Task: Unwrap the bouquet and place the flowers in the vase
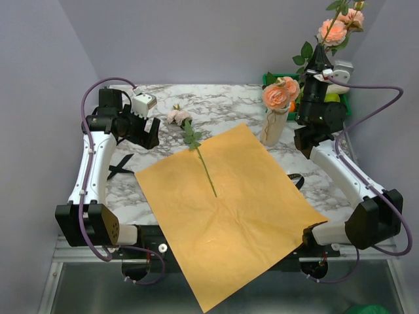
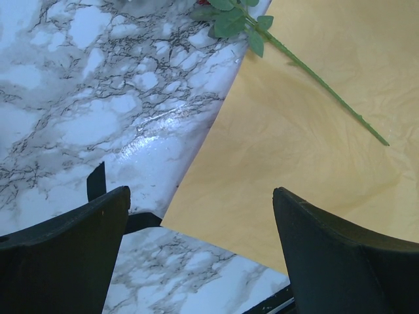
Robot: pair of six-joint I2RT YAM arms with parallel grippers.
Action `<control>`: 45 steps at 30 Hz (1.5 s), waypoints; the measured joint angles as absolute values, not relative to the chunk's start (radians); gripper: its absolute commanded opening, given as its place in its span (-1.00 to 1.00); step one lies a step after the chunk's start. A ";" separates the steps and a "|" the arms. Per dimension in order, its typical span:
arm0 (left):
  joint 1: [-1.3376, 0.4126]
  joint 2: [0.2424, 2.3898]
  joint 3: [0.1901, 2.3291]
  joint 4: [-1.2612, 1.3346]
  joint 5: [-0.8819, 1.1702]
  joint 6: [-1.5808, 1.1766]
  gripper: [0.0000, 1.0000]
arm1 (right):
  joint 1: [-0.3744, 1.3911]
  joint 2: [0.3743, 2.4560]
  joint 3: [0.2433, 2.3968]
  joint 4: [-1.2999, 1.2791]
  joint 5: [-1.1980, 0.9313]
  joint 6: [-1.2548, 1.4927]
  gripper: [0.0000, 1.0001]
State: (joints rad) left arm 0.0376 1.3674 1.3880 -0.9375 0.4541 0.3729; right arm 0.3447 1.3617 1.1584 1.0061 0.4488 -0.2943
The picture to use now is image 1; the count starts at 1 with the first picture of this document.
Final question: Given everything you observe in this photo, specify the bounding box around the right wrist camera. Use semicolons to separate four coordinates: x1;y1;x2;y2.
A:
320;60;354;84

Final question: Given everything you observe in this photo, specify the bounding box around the aluminium rail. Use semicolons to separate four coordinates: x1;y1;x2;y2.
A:
52;236;401;263

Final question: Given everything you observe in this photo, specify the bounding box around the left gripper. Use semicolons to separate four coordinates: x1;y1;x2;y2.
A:
119;104;160;149

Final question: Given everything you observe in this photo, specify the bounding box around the pink flower bouquet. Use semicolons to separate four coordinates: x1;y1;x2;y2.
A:
166;103;217;197

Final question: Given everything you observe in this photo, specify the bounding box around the orange fruit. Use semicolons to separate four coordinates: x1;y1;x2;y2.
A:
289;101;297;113

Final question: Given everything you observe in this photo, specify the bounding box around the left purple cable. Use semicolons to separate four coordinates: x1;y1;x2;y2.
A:
78;77;166;285

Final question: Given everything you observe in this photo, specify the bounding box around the green cloth object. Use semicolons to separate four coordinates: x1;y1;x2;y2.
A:
344;304;391;314

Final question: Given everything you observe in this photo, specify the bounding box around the white radish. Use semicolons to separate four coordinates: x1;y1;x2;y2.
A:
326;84;350;95

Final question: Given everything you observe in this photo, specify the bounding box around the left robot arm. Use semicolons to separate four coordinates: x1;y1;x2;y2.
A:
55;88;160;258

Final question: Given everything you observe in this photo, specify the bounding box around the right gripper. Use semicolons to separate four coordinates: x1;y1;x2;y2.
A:
297;44;333;123

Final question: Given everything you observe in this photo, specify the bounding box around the green plastic crate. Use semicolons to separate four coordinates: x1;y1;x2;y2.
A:
263;72;352;121

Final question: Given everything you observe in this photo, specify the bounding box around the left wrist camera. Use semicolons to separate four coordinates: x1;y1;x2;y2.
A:
132;94;157;118

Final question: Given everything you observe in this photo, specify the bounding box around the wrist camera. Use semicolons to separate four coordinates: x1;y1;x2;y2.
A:
132;94;157;118
320;60;354;84

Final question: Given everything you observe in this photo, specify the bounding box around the green lime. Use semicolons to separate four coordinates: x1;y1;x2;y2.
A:
324;94;340;103

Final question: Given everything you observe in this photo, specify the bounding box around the orange paper flower wrap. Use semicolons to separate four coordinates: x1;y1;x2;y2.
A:
136;124;325;311

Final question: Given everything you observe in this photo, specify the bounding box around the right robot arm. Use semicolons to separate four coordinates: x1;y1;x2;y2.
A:
294;44;403;256

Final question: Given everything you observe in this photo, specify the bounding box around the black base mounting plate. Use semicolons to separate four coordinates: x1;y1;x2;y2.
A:
111;225;340;277

